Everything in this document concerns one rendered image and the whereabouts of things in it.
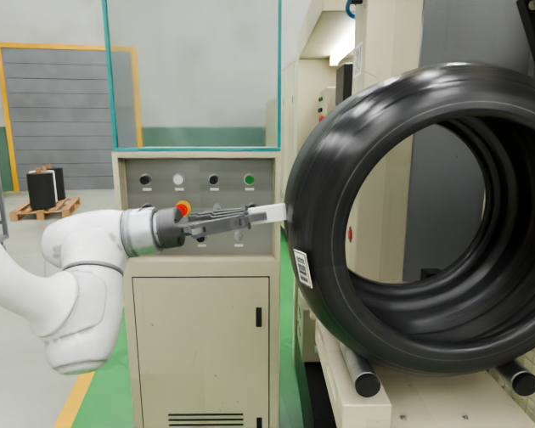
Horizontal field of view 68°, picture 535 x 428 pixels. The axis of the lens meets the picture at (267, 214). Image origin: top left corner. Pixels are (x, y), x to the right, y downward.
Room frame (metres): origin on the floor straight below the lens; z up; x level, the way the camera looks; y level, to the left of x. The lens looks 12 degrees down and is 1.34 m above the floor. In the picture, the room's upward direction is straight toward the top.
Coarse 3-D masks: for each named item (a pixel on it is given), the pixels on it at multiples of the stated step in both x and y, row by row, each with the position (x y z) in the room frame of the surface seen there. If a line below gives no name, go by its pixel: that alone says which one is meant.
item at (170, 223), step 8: (168, 208) 0.72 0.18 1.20; (176, 208) 0.72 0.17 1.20; (160, 216) 0.70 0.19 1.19; (168, 216) 0.70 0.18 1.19; (176, 216) 0.71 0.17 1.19; (160, 224) 0.69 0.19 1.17; (168, 224) 0.69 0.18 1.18; (176, 224) 0.70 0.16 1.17; (184, 224) 0.69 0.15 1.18; (160, 232) 0.69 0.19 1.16; (168, 232) 0.69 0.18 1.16; (176, 232) 0.69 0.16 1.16; (160, 240) 0.69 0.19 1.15; (168, 240) 0.69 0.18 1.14; (176, 240) 0.69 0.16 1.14; (184, 240) 0.73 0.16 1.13; (168, 248) 0.71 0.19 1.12
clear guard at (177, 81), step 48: (144, 0) 1.33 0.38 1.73; (192, 0) 1.33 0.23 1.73; (240, 0) 1.33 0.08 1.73; (144, 48) 1.33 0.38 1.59; (192, 48) 1.33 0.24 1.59; (240, 48) 1.33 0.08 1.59; (144, 96) 1.33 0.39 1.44; (192, 96) 1.33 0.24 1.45; (240, 96) 1.33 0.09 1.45; (144, 144) 1.33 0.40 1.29; (192, 144) 1.33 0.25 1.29; (240, 144) 1.33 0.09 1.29
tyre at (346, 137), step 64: (448, 64) 0.67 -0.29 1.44; (320, 128) 0.74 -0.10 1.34; (384, 128) 0.61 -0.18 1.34; (448, 128) 0.89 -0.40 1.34; (512, 128) 0.84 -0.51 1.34; (320, 192) 0.62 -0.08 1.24; (512, 192) 0.88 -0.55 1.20; (320, 256) 0.61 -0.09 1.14; (512, 256) 0.85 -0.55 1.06; (320, 320) 0.66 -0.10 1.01; (384, 320) 0.84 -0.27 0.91; (448, 320) 0.82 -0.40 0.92; (512, 320) 0.73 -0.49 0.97
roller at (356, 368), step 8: (344, 352) 0.72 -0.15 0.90; (352, 352) 0.69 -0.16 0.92; (352, 360) 0.67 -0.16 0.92; (360, 360) 0.66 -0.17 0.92; (368, 360) 0.67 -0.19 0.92; (352, 368) 0.66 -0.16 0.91; (360, 368) 0.64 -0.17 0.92; (368, 368) 0.64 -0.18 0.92; (352, 376) 0.64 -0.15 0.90; (360, 376) 0.62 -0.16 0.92; (368, 376) 0.62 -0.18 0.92; (376, 376) 0.62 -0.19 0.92; (360, 384) 0.62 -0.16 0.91; (368, 384) 0.62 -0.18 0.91; (376, 384) 0.62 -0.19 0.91; (360, 392) 0.62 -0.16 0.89; (368, 392) 0.62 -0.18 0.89; (376, 392) 0.62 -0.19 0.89
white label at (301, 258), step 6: (294, 252) 0.64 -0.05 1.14; (300, 252) 0.62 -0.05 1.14; (300, 258) 0.63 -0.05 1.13; (306, 258) 0.61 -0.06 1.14; (300, 264) 0.63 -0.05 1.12; (306, 264) 0.61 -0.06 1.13; (300, 270) 0.64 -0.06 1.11; (306, 270) 0.62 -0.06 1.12; (300, 276) 0.64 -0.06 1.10; (306, 276) 0.62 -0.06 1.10; (306, 282) 0.62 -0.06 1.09
